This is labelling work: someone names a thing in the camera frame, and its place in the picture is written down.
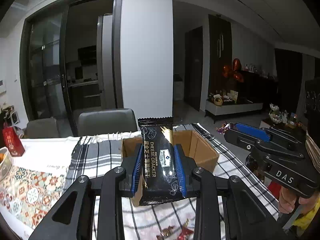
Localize red snack packet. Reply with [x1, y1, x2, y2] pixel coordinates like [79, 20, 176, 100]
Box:
[179, 219, 195, 240]

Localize black cracker packet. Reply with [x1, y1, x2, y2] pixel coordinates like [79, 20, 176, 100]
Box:
[131, 116, 187, 207]

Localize dark sliding glass door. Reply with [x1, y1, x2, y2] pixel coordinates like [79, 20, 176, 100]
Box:
[19, 0, 124, 137]

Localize lotus ornament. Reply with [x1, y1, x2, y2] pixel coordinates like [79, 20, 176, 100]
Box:
[269, 103, 284, 123]

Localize white wire basket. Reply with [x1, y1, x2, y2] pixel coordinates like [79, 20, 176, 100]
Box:
[0, 147, 13, 180]

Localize grey chair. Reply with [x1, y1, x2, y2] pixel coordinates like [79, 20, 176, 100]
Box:
[77, 108, 138, 137]
[25, 117, 60, 139]

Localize purple foil candy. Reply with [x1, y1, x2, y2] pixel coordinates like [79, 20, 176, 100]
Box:
[216, 121, 236, 134]

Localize red balloons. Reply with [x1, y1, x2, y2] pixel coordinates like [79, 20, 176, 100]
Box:
[222, 58, 245, 83]

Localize dark wardrobe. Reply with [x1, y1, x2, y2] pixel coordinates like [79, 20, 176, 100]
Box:
[208, 14, 233, 100]

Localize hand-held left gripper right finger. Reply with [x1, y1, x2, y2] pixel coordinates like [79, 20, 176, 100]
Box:
[174, 144, 294, 240]

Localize brown wrapped candy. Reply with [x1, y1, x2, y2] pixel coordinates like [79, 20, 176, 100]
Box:
[156, 226, 175, 240]

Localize person's right hand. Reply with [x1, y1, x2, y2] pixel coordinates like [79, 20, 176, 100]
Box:
[278, 187, 302, 214]

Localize white table mat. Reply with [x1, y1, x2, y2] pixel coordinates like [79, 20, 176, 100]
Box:
[0, 136, 83, 240]

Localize patterned table runner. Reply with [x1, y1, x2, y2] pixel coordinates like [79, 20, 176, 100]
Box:
[0, 166, 67, 230]

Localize cardboard box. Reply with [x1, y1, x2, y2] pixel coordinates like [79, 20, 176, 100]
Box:
[121, 129, 220, 175]

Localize black white plaid cloth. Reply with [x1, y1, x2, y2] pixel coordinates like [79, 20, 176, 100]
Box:
[64, 123, 280, 240]

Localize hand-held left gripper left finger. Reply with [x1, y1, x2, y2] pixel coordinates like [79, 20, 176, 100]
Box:
[29, 142, 143, 240]

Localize white low sideboard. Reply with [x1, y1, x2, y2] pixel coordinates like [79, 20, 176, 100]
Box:
[205, 97, 264, 123]

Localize red gift bag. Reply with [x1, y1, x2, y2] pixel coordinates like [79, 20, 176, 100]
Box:
[2, 126, 26, 157]

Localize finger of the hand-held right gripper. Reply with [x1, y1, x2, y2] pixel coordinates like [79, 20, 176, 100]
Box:
[235, 122, 307, 147]
[223, 129, 305, 160]

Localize grey refrigerator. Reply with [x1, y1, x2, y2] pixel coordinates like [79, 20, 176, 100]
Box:
[96, 14, 117, 110]

